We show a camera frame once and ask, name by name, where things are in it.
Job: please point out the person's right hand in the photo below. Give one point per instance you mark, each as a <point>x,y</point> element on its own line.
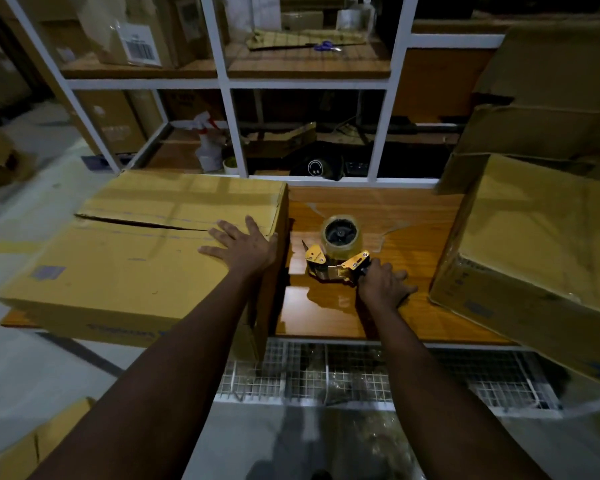
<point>382,287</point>

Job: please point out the person's left hand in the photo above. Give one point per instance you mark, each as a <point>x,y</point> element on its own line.
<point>250,252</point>

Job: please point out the yellow black tape dispenser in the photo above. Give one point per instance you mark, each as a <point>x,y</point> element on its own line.
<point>316,255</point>

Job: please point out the yellow cardboard box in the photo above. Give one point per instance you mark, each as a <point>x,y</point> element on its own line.
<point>60,424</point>
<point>130,274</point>

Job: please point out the yellow-brown cardboard box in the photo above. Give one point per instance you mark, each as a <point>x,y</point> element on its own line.
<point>530,234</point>

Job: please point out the person's left forearm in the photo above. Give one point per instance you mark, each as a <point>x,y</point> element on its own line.
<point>155,394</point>

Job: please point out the person's right forearm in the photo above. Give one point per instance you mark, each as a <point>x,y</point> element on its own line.
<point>445,409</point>

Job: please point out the printed brown cardboard box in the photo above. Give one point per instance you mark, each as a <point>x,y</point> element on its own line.
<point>190,104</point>

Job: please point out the tall plain cardboard box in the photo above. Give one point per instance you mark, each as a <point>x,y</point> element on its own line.
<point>147,112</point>

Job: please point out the tall labelled cardboard box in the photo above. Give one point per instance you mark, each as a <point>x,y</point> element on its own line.
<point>115,119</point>

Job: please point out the flattened cardboard sheet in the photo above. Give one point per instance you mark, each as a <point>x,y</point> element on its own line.
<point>280,39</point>

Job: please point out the taped box with barcode label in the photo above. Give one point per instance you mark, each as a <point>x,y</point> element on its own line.
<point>155,24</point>

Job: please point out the orange wooden table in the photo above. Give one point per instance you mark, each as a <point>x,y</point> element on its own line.
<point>330,304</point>

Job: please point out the small yellow-rimmed container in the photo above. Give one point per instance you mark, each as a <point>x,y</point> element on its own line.
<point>230,165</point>

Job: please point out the black round-logo device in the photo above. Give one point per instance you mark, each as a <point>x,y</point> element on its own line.
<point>316,168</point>

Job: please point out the white spray bottle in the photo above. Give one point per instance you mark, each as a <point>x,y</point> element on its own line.
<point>210,152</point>

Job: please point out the pile of clear plastic scraps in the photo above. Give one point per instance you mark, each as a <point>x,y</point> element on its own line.
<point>375,439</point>

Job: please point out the blue pallet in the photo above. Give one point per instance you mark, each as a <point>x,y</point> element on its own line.
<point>97,162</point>

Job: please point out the wooden shelf board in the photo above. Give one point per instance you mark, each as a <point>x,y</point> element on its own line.
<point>305,64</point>

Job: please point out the blue scissors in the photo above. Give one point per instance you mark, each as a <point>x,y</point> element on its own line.
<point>325,45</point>

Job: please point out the white metal shelf frame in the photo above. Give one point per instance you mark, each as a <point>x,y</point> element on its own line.
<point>305,83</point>

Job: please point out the wall of stacked cartons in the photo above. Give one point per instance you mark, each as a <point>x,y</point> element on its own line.
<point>0,79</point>

